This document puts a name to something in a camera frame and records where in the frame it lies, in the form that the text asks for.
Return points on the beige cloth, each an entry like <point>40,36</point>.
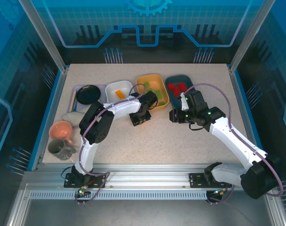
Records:
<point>72,117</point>

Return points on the small red lego brick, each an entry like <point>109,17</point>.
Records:
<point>182,86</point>
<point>171,86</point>

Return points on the orange container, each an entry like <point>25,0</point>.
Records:
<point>157,81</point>

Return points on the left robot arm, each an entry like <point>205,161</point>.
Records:
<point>91,155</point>

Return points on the teal container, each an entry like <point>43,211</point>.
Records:
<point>187,80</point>

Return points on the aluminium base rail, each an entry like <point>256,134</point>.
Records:
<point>145,176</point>

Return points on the pink cup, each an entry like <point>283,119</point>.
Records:
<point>60,130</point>

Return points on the white container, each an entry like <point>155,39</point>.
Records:
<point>114,87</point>

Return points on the small green lego brick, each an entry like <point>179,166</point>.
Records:
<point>146,83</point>
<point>149,90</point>

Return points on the yellow lego brick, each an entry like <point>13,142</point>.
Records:
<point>120,94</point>

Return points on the black mount plate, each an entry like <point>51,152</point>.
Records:
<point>197,180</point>
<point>68,180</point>

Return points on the grey mug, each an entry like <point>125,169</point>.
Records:
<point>58,148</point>

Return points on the aluminium frame post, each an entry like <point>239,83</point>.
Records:
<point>251,35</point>
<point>41,35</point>

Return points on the lavender tray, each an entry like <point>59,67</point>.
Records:
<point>102,88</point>

